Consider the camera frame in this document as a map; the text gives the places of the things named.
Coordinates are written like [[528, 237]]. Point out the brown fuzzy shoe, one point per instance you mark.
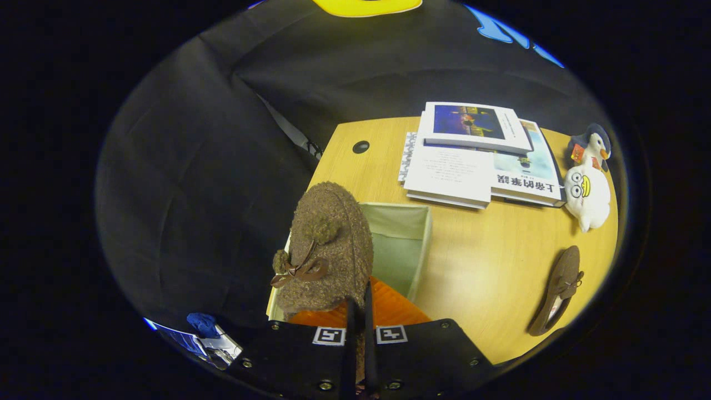
[[328, 244], [558, 289]]

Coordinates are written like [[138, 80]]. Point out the penguin plush toy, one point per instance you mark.
[[595, 141]]

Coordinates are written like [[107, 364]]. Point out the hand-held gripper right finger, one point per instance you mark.
[[427, 361]]

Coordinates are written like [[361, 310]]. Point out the pale blue cover book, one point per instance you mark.
[[527, 172]]

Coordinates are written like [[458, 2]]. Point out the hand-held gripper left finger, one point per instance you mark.
[[300, 361]]

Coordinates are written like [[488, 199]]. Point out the beige fabric storage box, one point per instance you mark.
[[397, 250]]

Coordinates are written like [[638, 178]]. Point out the white book with blue picture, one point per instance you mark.
[[472, 125]]

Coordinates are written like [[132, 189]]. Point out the blue and white device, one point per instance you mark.
[[205, 336]]

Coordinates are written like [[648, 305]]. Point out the white plush duck toy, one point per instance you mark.
[[587, 197]]

